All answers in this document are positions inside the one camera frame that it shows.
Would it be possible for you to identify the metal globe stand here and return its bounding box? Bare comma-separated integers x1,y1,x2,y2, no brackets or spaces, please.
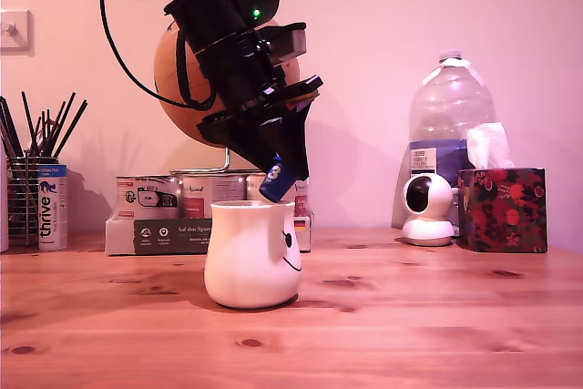
170,146,274,177

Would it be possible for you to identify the pet food can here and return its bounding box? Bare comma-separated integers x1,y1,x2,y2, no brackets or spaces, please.
115,175,182,221
181,174,248,220
246,173,313,220

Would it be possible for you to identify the orange globe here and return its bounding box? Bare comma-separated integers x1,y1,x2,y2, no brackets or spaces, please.
153,17,302,149

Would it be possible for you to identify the white smiley face mug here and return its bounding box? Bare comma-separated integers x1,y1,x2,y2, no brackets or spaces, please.
203,200,303,310

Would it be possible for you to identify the large clear water bottle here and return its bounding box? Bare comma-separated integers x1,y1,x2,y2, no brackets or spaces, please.
407,48,497,189

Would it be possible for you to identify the white tissue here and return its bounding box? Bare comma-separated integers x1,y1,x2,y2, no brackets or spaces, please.
465,121,517,171

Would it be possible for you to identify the white thrive tube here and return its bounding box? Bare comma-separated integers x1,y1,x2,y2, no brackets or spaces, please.
37,164,69,252

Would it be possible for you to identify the floral tissue box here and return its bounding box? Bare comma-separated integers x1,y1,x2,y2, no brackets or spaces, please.
456,167,548,254

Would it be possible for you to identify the thick black stick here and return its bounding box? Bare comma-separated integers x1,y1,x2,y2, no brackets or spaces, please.
0,96,24,159

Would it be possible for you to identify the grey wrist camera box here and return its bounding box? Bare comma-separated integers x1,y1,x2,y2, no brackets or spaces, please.
248,22,309,65

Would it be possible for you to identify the long black arm cable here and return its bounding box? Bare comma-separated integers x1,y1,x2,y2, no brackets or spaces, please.
99,0,216,112

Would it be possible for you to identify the small white round camera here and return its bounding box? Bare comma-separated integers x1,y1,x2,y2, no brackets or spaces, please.
400,172,457,247

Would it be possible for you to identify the white wall switch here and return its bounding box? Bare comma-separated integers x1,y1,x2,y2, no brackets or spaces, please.
0,9,35,56

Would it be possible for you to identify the metal wire basket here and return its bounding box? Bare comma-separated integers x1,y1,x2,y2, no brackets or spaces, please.
5,156,61,247

